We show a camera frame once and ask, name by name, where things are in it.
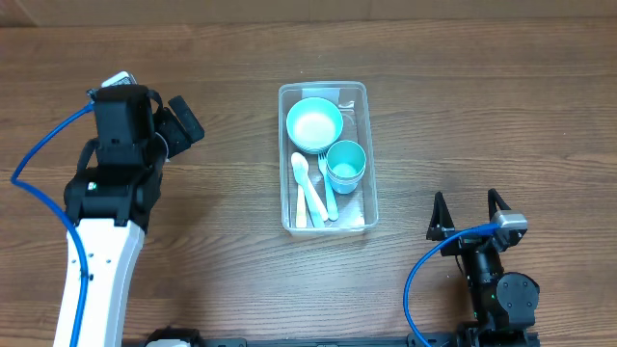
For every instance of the light blue plastic fork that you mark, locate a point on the light blue plastic fork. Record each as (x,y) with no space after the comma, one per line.
(329,192)

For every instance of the light blue bowl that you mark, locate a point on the light blue bowl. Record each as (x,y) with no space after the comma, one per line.
(313,124)

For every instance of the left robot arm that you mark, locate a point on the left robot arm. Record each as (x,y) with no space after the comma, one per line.
(108,204)

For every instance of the clear plastic container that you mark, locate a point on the clear plastic container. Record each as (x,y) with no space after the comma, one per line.
(356,211)

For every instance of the pink cup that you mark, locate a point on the pink cup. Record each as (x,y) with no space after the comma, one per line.
(344,186)

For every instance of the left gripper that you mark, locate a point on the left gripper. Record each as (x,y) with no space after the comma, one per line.
(174,130)

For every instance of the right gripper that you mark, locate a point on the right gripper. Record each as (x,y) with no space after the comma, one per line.
(440,223)

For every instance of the pale green plastic fork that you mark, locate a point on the pale green plastic fork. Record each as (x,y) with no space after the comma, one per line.
(312,204)

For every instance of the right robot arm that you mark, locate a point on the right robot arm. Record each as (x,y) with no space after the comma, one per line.
(503,302)

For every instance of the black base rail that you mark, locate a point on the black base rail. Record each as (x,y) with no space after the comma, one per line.
(435,339)

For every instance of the white plastic spoon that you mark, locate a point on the white plastic spoon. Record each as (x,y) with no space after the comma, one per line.
(297,159)

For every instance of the yellow plastic fork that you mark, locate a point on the yellow plastic fork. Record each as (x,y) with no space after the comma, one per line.
(301,209)

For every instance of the teal green cup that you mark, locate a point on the teal green cup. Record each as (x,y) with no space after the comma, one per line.
(346,159)

